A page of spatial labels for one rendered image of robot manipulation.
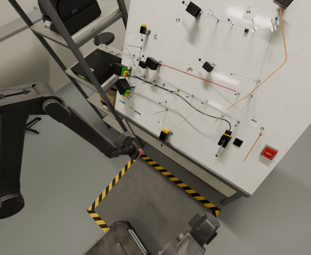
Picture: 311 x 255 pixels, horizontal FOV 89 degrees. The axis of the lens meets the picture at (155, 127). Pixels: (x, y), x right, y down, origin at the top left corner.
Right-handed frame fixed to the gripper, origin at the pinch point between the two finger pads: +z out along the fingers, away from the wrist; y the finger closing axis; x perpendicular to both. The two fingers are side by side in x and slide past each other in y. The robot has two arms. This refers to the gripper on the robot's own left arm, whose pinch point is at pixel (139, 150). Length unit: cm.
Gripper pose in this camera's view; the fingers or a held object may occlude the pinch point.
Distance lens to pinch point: 98.3
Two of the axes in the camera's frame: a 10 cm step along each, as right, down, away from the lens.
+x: -5.6, 8.0, 2.0
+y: -6.6, -5.8, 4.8
